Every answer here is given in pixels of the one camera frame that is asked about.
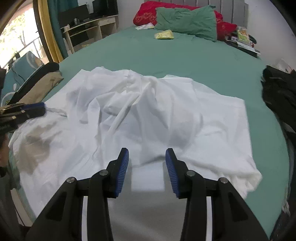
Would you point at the green pillow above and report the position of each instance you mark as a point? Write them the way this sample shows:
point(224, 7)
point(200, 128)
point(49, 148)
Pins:
point(200, 22)

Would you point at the teal and gold curtain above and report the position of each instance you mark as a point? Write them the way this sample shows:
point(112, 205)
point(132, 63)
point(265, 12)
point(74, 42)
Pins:
point(48, 13)

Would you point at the red pillow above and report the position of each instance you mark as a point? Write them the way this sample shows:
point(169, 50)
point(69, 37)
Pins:
point(147, 14)

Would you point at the black clothes pile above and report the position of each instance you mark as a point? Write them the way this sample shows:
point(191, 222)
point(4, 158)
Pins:
point(278, 93)

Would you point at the black speaker box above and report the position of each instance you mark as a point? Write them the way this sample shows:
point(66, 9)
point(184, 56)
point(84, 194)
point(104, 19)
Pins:
point(103, 8)

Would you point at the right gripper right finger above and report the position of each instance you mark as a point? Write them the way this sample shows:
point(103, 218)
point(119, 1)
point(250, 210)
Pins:
point(232, 219)

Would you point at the white hooded garment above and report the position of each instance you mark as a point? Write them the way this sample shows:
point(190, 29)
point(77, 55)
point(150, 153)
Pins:
point(99, 112)

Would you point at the green bed sheet mattress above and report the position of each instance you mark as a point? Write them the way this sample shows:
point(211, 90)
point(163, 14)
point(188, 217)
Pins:
point(224, 69)

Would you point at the grey padded headboard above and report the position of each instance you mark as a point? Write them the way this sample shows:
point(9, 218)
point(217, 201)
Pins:
point(233, 11)

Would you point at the beige wooden desk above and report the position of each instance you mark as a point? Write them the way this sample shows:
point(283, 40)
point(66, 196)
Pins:
point(95, 30)

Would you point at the beige khaki garment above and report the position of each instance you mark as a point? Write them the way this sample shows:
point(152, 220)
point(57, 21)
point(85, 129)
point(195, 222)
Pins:
point(42, 88)

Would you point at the books and items stack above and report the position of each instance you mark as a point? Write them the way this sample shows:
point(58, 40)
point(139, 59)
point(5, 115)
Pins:
point(241, 40)

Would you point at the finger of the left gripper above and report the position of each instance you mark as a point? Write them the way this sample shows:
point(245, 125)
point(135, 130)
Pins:
point(34, 110)

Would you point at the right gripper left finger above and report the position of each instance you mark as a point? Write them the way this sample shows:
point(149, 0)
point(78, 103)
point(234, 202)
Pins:
point(61, 218)

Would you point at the black monitor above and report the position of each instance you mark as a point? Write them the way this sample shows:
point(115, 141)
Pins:
point(67, 17)

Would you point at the black garment under tablet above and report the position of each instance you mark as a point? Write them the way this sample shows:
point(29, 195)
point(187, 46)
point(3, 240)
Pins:
point(33, 79)

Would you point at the white printed packet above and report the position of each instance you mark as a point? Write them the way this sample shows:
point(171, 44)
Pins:
point(145, 26)

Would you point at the yellow packet on bed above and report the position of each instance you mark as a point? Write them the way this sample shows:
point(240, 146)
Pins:
point(164, 35)

